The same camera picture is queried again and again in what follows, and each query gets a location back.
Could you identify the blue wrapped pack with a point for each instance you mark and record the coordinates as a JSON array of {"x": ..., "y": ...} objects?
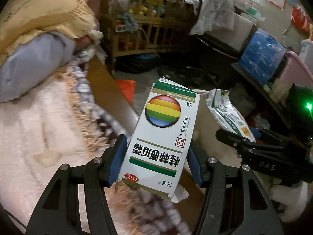
[{"x": 264, "y": 53}]

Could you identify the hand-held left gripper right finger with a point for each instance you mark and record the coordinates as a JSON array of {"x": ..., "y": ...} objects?
[{"x": 195, "y": 167}]

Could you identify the grey box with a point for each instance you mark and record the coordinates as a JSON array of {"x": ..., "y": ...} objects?
[{"x": 242, "y": 31}]

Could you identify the yellow embroidered pillow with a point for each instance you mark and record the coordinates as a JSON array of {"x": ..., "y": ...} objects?
[{"x": 41, "y": 12}]

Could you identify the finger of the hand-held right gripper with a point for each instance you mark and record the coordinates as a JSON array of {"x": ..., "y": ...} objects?
[
  {"x": 271, "y": 137},
  {"x": 232, "y": 140}
]

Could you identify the grey blue blanket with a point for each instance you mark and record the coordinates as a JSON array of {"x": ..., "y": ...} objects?
[{"x": 31, "y": 61}]

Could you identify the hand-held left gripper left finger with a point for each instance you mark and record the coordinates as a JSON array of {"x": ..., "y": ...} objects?
[{"x": 117, "y": 156}]

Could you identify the black shelf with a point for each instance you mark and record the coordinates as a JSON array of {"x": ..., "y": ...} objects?
[{"x": 259, "y": 88}]

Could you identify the red hanging bag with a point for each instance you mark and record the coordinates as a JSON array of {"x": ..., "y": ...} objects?
[{"x": 300, "y": 19}]

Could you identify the wooden crib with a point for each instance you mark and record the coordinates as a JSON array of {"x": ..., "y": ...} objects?
[{"x": 151, "y": 29}]

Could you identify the pink plastic bin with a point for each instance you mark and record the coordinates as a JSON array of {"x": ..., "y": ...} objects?
[{"x": 293, "y": 71}]

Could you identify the white printed plastic bag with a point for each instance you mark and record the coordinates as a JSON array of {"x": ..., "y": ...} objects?
[{"x": 212, "y": 7}]

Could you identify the rainbow ball medicine box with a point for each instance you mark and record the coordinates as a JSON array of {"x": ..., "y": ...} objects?
[{"x": 159, "y": 137}]

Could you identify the green white printed packet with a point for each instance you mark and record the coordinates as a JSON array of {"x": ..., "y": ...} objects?
[{"x": 227, "y": 112}]

